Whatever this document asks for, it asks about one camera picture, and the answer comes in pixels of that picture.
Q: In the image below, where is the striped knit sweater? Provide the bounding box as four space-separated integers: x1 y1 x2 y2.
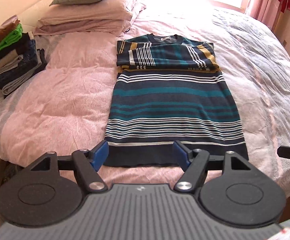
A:
105 34 248 167

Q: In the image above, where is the pink grey bed duvet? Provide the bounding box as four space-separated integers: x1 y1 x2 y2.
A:
0 0 290 196

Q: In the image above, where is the stack of folded clothes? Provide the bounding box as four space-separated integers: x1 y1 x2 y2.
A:
0 15 47 97

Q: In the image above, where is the lower pink pillow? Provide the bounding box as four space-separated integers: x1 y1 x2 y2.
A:
33 20 135 36

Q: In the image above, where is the pink pillow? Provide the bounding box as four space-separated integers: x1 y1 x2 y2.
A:
37 0 146 27
33 20 135 36

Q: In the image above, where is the pink window curtain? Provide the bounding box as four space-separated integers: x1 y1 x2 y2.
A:
245 0 281 31

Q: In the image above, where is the upper pink pillow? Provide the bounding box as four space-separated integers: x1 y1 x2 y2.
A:
37 0 146 27

